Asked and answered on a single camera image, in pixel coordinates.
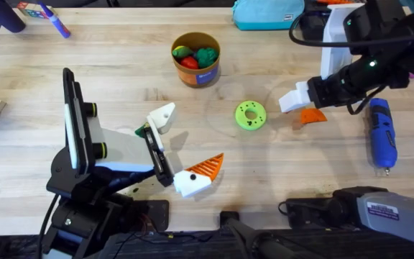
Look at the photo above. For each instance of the blue electric screwdriver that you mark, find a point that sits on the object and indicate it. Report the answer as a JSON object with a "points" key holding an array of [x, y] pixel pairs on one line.
{"points": [[382, 133]]}

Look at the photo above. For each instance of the wrist upright plate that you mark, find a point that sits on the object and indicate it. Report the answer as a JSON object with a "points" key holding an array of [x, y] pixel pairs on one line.
{"points": [[336, 32], [75, 118]]}

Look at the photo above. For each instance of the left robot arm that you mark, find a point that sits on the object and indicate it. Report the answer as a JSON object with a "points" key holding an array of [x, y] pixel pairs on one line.
{"points": [[85, 224]]}

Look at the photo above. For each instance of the orange ribbed wedge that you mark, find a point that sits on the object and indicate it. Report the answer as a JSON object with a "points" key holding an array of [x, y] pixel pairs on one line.
{"points": [[313, 117]]}

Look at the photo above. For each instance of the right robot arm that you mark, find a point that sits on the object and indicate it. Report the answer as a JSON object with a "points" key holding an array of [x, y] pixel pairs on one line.
{"points": [[401, 216]]}

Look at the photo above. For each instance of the green toy vegetable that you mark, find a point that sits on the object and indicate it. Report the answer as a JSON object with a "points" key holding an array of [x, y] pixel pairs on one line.
{"points": [[141, 131]]}

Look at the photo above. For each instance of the dark purple cylinder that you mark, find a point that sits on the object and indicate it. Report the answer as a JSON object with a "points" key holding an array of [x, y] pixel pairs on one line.
{"points": [[2, 14]]}

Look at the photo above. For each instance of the left wrist upright plate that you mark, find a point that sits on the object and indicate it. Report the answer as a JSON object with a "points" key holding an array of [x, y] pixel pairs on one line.
{"points": [[75, 118]]}

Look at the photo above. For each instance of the brown tub with toys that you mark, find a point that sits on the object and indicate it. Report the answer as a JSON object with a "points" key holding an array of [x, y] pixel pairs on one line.
{"points": [[196, 68]]}

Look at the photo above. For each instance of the blue purple marker pen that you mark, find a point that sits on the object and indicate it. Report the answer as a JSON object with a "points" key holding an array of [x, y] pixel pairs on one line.
{"points": [[58, 23]]}

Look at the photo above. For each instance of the black rail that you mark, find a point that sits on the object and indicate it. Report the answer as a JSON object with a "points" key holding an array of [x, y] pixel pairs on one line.
{"points": [[9, 248]]}

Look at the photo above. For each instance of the black box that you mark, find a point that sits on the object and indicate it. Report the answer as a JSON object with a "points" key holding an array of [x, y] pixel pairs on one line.
{"points": [[311, 25]]}

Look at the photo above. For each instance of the teal zip pouch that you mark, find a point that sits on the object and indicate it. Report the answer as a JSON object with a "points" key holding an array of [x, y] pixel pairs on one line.
{"points": [[264, 14]]}

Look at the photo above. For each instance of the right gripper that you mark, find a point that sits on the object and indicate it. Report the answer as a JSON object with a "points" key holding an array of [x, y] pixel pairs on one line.
{"points": [[354, 79]]}

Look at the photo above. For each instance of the colourful toy block box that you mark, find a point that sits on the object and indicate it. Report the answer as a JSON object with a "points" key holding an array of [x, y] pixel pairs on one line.
{"points": [[31, 11]]}

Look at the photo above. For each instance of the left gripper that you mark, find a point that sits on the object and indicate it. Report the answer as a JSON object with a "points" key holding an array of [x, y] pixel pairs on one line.
{"points": [[124, 149]]}

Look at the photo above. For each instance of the green disc with holes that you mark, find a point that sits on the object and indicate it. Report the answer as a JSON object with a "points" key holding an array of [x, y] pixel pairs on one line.
{"points": [[242, 117]]}

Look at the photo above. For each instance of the right wrist upright plate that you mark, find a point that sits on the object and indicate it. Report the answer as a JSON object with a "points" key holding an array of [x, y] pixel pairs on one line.
{"points": [[336, 32]]}

